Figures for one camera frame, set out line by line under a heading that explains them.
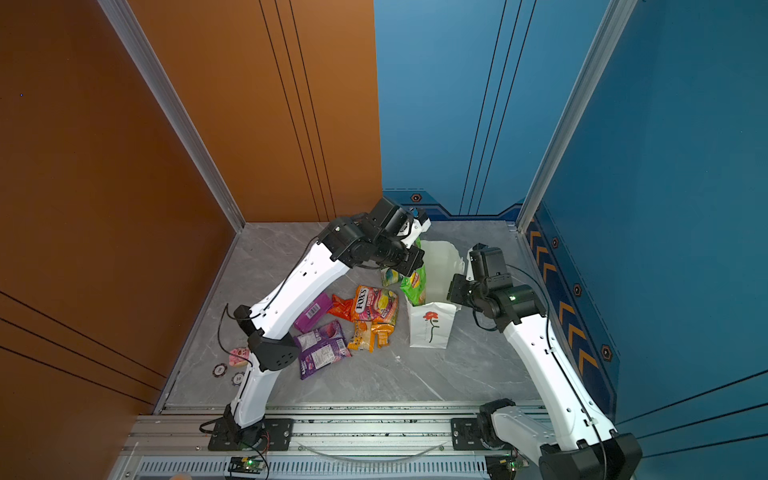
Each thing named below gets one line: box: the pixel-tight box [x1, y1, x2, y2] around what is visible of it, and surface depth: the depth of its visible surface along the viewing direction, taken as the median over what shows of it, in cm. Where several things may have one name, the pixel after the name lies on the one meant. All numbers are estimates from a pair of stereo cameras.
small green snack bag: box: [380, 267, 404, 287], surface depth 104 cm
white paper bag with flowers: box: [405, 240, 465, 349], surface depth 77 cm
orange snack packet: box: [348, 320, 394, 353], surface depth 91 cm
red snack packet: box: [326, 294, 355, 322], surface depth 95 cm
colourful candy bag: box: [355, 285, 398, 326], surface depth 96 cm
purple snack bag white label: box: [293, 320, 353, 380], surface depth 87 cm
